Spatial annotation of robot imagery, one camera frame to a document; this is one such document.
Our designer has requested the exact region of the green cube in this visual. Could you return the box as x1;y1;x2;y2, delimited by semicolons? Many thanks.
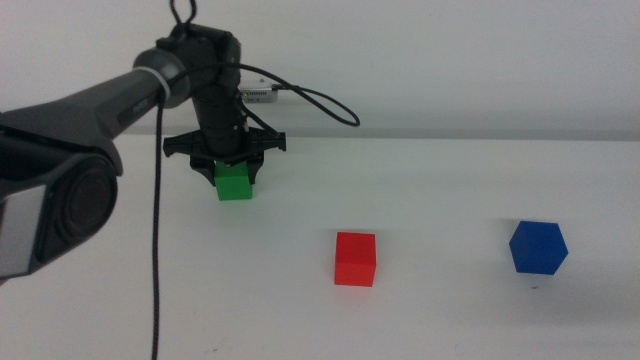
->
213;160;254;202

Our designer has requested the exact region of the red cube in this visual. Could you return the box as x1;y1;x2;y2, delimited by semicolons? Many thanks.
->
333;231;377;288

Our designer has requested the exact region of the blue cube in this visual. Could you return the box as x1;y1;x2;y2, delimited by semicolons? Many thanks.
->
508;220;570;276

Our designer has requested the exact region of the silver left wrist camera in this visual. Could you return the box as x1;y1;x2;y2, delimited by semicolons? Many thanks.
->
238;84;280;105

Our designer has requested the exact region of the black braided camera cable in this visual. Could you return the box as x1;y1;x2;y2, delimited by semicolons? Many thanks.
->
149;62;362;360

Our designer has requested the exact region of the white cable tie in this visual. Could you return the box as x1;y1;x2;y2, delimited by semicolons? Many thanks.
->
133;65;172;102

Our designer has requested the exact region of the black looped wrist cable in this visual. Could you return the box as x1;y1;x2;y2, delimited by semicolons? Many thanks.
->
169;0;198;27

